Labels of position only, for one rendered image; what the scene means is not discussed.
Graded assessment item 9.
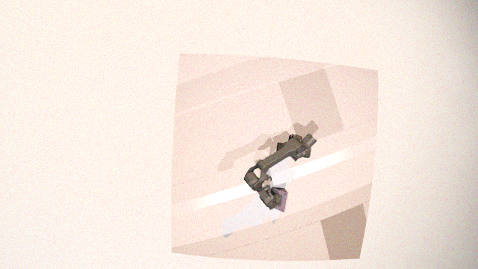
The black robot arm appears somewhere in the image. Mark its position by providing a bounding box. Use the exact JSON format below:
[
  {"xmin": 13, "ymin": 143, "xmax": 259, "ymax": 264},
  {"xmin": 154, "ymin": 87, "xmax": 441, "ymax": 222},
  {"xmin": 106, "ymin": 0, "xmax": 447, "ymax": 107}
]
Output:
[{"xmin": 243, "ymin": 134, "xmax": 317, "ymax": 210}]

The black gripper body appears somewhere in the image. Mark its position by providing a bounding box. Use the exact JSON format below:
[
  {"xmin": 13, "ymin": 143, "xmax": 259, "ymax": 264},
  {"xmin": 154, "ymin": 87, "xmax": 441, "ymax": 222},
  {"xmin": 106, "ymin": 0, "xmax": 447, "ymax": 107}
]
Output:
[{"xmin": 276, "ymin": 142, "xmax": 311, "ymax": 158}]

